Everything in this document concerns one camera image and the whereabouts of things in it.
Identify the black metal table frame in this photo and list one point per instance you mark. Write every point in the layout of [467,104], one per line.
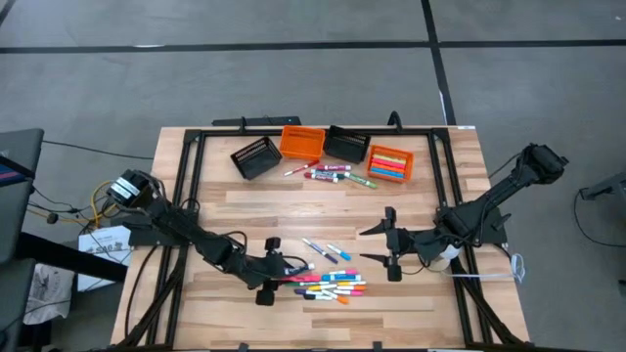
[220,133]

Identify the red thick whiteboard marker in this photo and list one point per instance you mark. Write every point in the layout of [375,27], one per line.
[313,176]

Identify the white crumpled cloth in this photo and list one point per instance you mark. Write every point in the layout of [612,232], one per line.
[49,293]

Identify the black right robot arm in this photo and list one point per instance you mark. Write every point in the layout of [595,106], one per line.
[504,188]

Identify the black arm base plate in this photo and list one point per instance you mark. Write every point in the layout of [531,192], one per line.
[499,237]
[142,237]

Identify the green cap white marker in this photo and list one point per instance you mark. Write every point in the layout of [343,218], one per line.
[293,283]

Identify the black clamp hook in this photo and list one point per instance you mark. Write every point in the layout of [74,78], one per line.
[390,122]

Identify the black slotted plastic basket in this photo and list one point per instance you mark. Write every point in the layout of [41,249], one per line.
[254,161]
[347,144]

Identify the black cap white marker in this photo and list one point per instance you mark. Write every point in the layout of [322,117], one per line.
[309,296]

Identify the white bulb brass base lamp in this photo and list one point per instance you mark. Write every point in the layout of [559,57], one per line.
[452,251]

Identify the grey stand leg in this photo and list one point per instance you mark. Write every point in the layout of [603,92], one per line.
[606,188]

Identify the purple cap white marker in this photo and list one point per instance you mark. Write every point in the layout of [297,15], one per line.
[299,291]

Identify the yellow-green highlighter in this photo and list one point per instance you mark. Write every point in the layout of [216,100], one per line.
[391,159]

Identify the dark grey office chair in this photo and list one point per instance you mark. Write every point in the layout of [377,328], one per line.
[19,205]

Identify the black power strip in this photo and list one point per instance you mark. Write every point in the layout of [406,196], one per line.
[259,121]

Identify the pink thick whiteboard marker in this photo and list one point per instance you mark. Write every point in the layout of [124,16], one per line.
[325,167]

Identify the blue cap white marker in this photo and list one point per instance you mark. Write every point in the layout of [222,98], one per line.
[344,256]

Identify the white printed paper sheet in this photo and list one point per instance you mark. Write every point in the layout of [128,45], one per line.
[102,244]

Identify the orange cap white marker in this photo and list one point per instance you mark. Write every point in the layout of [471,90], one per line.
[359,288]
[344,300]

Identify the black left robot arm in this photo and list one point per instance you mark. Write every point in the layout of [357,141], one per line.
[171,225]

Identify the orange slotted plastic basket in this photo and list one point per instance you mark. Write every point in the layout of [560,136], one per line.
[391,149]
[300,142]

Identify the pink highlighter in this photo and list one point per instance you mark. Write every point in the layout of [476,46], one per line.
[303,278]
[389,164]

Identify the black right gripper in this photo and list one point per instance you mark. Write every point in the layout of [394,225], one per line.
[415,247]

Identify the purple fine whiteboard marker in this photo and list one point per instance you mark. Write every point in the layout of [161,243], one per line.
[323,253]

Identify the black beam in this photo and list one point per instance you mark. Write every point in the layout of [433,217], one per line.
[73,256]

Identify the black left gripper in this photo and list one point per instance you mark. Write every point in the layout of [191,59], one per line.
[259,271]

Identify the orange highlighter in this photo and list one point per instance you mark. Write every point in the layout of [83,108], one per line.
[389,168]

